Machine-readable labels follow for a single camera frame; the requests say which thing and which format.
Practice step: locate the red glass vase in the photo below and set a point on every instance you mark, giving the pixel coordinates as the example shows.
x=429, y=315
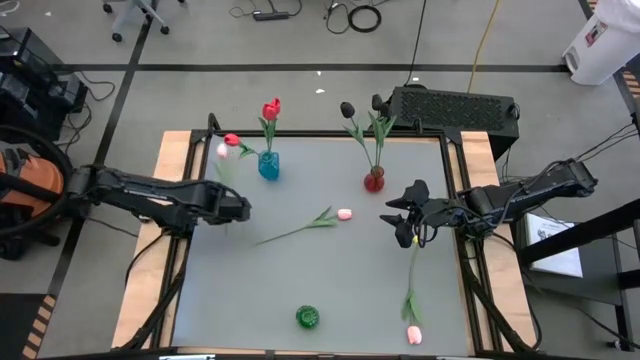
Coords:
x=373, y=182

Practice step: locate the blue glass vase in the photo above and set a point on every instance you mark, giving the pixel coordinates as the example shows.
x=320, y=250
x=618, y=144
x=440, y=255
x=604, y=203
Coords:
x=268, y=167

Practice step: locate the black power strip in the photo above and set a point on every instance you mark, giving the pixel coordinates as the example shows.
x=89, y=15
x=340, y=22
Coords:
x=271, y=16

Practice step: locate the orange shop vacuum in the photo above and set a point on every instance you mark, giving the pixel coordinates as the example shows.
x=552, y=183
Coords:
x=30, y=180

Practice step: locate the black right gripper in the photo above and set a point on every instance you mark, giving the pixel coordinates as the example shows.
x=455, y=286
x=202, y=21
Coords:
x=442, y=212

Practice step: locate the green glass vase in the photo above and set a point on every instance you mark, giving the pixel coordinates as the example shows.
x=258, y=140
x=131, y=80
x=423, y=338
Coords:
x=307, y=317

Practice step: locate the green leafy stem in vase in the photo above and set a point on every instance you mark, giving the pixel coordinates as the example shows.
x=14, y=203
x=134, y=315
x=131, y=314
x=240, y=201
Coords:
x=385, y=110

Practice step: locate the black artificial tulip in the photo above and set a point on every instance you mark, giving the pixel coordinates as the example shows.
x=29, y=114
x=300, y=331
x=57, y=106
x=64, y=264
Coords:
x=347, y=109

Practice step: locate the black perforated computer case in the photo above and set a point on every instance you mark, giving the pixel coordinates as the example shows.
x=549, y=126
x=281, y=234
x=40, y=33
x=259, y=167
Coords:
x=450, y=112

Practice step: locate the black equipment stack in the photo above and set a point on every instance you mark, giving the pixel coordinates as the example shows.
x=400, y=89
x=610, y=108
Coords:
x=30, y=75

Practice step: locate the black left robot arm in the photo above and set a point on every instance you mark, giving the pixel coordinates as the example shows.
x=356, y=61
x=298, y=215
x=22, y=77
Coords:
x=150, y=192

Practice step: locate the black metal stand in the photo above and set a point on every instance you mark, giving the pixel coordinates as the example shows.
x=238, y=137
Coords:
x=600, y=275

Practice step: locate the grey table mat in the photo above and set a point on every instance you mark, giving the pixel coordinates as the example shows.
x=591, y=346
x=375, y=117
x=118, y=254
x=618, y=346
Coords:
x=325, y=275

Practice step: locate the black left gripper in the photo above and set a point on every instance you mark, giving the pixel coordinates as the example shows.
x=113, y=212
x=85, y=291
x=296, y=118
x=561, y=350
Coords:
x=234, y=210

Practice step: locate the grey wheeled chair base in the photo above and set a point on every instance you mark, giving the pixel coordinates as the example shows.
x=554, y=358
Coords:
x=135, y=12

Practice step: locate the black metal table frame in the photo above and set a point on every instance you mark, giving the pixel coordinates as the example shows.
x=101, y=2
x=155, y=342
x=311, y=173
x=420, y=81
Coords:
x=300, y=133

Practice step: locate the white trash bin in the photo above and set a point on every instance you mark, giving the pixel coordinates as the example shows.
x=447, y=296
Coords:
x=600, y=45

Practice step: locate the green artificial leaf stem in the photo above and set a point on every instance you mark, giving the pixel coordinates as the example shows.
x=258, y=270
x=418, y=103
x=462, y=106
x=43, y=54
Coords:
x=377, y=101

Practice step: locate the white printed paper sheet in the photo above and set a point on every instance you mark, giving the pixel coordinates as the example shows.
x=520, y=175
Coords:
x=557, y=250

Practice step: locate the pink artificial tulip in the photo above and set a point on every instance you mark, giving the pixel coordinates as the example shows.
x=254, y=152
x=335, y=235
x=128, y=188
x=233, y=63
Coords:
x=414, y=335
x=222, y=150
x=344, y=214

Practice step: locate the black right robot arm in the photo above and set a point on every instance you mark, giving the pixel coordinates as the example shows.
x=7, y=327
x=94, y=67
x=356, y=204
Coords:
x=540, y=192

